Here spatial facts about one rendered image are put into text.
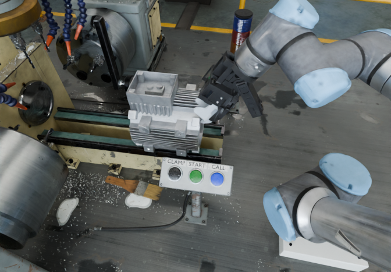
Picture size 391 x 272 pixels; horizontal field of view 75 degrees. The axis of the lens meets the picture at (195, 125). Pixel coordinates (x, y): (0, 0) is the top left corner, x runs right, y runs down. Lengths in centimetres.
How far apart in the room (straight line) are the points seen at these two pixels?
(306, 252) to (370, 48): 54
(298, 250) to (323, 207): 27
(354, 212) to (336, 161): 21
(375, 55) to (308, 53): 12
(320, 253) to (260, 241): 16
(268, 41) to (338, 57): 12
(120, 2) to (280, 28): 78
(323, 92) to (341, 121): 79
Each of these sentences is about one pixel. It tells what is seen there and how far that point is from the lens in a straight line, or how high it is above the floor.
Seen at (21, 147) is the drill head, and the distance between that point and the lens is 68.
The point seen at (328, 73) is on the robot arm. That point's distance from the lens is 45.
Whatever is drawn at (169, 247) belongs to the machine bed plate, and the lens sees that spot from 82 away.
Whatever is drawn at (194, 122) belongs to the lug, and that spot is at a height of 108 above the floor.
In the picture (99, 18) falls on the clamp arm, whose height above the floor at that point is 125.
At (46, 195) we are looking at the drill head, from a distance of 70.
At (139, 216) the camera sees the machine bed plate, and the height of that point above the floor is 80.
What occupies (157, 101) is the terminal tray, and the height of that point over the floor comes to 113.
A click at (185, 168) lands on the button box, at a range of 60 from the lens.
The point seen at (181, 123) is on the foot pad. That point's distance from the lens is 69.
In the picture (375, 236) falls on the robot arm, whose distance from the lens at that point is 49.
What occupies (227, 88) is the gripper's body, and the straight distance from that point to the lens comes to 57.
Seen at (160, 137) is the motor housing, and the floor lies 103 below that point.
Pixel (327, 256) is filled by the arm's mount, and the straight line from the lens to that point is 84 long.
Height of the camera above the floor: 159
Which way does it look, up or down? 49 degrees down
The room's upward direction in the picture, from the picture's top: straight up
